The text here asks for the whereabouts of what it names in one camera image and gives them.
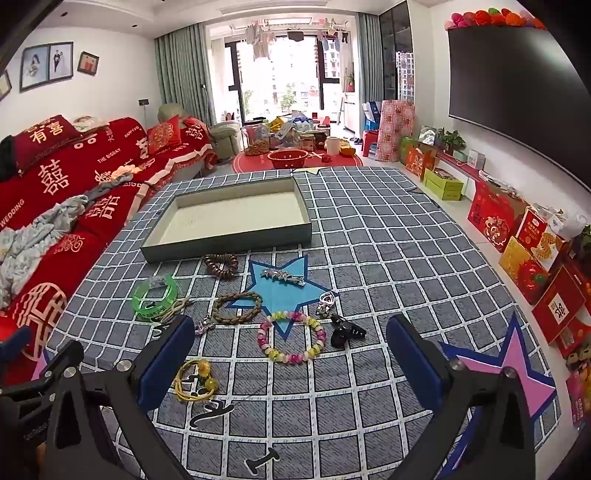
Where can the small framed photo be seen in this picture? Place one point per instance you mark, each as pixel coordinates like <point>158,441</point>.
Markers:
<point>87,63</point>

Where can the white bucket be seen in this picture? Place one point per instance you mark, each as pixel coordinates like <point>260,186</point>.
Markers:
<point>332,145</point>

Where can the red plastic basket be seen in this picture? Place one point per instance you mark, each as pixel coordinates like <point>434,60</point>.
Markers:
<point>287,159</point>

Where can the flat red gift box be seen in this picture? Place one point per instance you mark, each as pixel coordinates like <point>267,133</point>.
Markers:
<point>556,307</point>

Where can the red patterned wrapped box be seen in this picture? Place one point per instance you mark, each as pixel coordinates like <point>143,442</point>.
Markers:
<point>395,131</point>

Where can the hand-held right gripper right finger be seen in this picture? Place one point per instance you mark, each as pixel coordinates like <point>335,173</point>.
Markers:
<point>415,369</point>

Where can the framed picture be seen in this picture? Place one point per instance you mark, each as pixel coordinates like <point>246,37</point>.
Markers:
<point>4,85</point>

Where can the hanging laundry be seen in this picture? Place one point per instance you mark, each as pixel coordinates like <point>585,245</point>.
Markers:
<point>261,37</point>

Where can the large framed wedding photo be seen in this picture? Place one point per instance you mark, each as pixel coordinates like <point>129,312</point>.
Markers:
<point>46,64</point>

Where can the small white box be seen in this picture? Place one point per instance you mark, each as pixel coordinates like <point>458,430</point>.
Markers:
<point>475,159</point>

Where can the red pillow white characters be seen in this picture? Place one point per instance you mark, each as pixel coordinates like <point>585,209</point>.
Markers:
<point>44,138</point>

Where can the green potted plant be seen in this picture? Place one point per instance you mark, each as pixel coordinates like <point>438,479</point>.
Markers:
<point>451,138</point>
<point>582,242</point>

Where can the grey checked star blanket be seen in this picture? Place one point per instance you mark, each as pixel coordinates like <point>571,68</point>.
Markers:
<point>369,277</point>

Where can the red covered sofa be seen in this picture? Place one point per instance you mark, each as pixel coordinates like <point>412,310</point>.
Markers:
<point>55,184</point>

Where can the red plastic stool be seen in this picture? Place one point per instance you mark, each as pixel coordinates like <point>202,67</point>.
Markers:
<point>369,143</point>

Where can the black claw hair clip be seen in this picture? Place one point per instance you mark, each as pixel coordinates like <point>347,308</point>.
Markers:
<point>344,328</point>

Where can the pale green armchair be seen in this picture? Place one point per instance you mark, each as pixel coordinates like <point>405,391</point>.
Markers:
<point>221,136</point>

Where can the green cardboard box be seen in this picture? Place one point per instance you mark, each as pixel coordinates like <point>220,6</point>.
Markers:
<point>443,184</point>

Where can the orange cookie box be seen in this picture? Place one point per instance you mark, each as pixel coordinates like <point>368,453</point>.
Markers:
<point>538,235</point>

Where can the shallow grey-green tray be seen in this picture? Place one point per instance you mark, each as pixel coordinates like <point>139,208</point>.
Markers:
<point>231,217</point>

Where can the silver hair clip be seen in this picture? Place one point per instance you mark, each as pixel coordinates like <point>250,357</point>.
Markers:
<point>281,276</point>

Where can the paper flower garland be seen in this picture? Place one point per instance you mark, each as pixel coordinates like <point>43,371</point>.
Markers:
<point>489,18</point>

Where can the grey knitted cloth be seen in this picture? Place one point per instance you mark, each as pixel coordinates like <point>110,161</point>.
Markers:
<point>108,187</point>

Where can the light blue cloth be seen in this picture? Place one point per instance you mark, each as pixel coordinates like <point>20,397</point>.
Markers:
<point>32,240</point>

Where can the red square cushion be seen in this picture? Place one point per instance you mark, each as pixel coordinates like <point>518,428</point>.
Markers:
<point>162,136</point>

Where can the red round rug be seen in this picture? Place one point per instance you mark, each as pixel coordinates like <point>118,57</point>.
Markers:
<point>249,165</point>

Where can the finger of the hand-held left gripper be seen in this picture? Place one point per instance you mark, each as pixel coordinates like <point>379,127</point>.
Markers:
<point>14,346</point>

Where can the grey-green curtain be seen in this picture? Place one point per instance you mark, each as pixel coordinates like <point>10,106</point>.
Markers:
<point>369,60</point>
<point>180,78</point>

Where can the silver foil bag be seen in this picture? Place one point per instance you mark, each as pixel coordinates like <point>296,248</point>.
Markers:
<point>427,134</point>

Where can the large red gift box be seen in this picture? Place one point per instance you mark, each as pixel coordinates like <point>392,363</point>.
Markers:
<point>491,221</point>

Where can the pile of household clutter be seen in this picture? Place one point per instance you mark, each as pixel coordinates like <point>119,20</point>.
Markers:
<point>286,129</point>

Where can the red gift bag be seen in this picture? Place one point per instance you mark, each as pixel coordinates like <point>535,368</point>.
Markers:
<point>419,164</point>

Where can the black wall television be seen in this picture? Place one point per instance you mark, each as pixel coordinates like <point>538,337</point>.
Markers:
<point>508,92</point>

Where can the yellow gift box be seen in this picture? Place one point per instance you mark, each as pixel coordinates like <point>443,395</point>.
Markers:
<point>521,272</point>

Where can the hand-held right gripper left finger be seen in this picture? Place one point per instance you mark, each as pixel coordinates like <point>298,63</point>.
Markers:
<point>166,369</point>

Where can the blue and white box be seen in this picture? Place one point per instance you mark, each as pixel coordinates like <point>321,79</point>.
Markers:
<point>371,115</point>

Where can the glass door cabinet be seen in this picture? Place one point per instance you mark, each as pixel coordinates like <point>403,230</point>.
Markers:
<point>396,50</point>

